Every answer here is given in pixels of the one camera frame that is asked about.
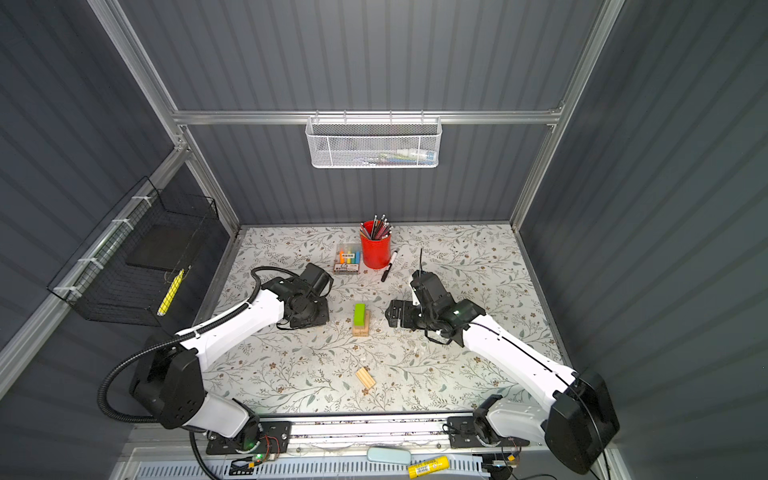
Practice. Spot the black wire wall basket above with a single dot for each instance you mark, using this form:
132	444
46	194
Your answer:
124	275

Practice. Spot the red pencil cup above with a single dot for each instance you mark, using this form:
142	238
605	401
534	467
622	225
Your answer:
376	253

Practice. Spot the clear box coloured chalks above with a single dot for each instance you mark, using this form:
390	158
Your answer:
348	258

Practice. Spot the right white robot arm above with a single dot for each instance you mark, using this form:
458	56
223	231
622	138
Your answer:
574	415

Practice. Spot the black marker pen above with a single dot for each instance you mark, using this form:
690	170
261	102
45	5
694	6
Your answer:
389	266

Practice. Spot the yellow ruler in basket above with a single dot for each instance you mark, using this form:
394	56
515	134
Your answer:
170	294

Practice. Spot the white vented cable duct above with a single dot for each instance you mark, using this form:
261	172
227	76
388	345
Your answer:
351	467

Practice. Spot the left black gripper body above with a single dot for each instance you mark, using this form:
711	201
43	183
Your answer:
316	315

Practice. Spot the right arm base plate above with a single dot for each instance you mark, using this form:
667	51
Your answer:
462	433

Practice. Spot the light blue eraser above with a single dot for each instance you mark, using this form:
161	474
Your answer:
389	455

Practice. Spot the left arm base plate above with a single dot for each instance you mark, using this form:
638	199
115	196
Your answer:
259	439

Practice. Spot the yellow glue stick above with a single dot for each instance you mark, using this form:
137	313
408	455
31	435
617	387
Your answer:
428	467

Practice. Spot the white wire mesh basket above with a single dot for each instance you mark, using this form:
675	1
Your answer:
388	144

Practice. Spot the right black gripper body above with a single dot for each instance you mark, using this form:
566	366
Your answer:
413	314

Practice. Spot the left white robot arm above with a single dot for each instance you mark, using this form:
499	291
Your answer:
168	382

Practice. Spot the green block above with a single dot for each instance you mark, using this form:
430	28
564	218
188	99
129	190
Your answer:
359	316

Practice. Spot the ridged wood block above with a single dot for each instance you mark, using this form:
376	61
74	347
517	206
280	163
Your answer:
365	377

